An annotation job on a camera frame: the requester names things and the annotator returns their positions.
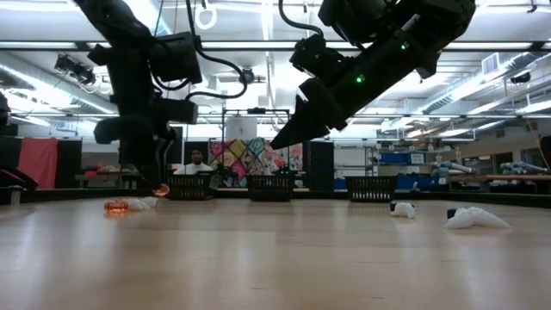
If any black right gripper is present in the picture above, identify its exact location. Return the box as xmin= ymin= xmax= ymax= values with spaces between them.
xmin=269 ymin=42 xmax=414 ymax=152

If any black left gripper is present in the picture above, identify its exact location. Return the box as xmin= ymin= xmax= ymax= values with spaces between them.
xmin=93 ymin=98 xmax=174 ymax=191

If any person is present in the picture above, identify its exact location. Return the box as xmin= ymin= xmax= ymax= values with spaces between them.
xmin=173 ymin=147 xmax=215 ymax=176

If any black plastic mesh basket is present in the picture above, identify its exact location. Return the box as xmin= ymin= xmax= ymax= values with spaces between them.
xmin=165 ymin=171 xmax=215 ymax=202
xmin=344 ymin=175 xmax=399 ymax=204
xmin=245 ymin=174 xmax=297 ymax=203

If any colourful patchwork quilt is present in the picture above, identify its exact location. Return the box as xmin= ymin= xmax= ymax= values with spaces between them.
xmin=207 ymin=137 xmax=305 ymax=176

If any blue storage bin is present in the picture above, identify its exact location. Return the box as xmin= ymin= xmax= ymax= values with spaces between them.
xmin=395 ymin=174 xmax=441 ymax=191
xmin=380 ymin=151 xmax=427 ymax=166

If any red cloth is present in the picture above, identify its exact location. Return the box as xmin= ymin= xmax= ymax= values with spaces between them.
xmin=17 ymin=137 xmax=59 ymax=190

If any black ceiling spotlight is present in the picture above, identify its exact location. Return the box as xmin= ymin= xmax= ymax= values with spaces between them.
xmin=53 ymin=53 xmax=97 ymax=87

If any white ceiling vent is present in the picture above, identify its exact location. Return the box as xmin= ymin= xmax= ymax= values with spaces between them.
xmin=480 ymin=52 xmax=501 ymax=76

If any wooden workbench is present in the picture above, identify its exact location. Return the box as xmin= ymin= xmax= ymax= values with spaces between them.
xmin=447 ymin=172 xmax=551 ymax=195

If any black metal gantry frame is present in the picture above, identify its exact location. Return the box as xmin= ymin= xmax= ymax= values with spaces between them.
xmin=220 ymin=108 xmax=292 ymax=173

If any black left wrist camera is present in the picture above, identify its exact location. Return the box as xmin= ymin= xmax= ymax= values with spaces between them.
xmin=153 ymin=96 xmax=200 ymax=127

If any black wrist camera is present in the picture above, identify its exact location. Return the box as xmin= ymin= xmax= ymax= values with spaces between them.
xmin=289 ymin=33 xmax=329 ymax=75
xmin=153 ymin=96 xmax=200 ymax=127

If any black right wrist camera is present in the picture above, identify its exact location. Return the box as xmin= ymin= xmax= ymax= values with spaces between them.
xmin=289 ymin=33 xmax=329 ymax=75

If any black overhead camera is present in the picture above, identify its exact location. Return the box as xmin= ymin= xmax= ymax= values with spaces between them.
xmin=238 ymin=66 xmax=257 ymax=86

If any white cable ring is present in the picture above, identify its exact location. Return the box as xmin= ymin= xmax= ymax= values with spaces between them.
xmin=194 ymin=3 xmax=218 ymax=32

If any black aluminium table frame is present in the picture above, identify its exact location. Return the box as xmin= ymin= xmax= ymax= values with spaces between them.
xmin=0 ymin=185 xmax=551 ymax=209

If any black overhead frame beam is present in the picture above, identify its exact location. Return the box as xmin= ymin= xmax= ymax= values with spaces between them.
xmin=0 ymin=40 xmax=551 ymax=53

